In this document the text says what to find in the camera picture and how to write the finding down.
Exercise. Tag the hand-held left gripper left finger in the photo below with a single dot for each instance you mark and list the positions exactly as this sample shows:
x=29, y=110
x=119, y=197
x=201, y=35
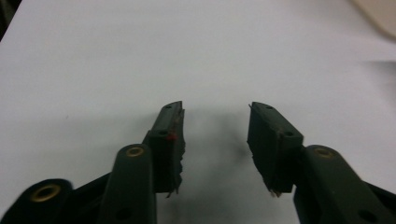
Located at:
x=165, y=149

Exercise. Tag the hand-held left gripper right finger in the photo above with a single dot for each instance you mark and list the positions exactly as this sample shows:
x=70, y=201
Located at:
x=274, y=146

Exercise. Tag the beige object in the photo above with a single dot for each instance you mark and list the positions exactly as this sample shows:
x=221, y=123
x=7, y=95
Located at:
x=378, y=14

